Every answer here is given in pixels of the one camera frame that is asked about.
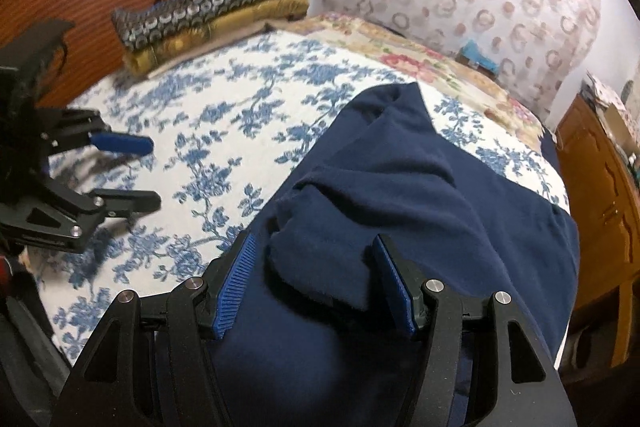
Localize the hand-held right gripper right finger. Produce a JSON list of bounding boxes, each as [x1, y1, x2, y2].
[[371, 234, 576, 427]]

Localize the teal small object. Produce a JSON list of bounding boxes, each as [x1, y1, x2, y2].
[[459, 39, 501, 72]]

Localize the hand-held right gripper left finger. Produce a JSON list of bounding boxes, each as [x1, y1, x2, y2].
[[50, 229, 258, 427]]

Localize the black silver patterned cloth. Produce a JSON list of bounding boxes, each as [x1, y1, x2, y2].
[[111, 0, 300, 50]]

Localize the gold folded cloth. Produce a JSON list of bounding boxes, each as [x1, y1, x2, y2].
[[122, 0, 310, 76]]

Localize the navy blue printed t-shirt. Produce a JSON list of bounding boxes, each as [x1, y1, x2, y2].
[[202, 82, 581, 427]]

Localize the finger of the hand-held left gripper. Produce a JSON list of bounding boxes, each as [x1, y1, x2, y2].
[[0, 178, 162, 254], [40, 108, 154, 156]]

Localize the wooden cabinet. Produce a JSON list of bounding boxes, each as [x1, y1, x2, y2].
[[555, 94, 640, 368]]

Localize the blue floral white bedsheet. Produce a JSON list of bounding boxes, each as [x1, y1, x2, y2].
[[27, 29, 568, 368]]

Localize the assorted small clutter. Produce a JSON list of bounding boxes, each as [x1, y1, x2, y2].
[[582, 69, 640, 188]]

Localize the multicolour floral blanket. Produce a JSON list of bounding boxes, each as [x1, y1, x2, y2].
[[265, 12, 546, 132]]

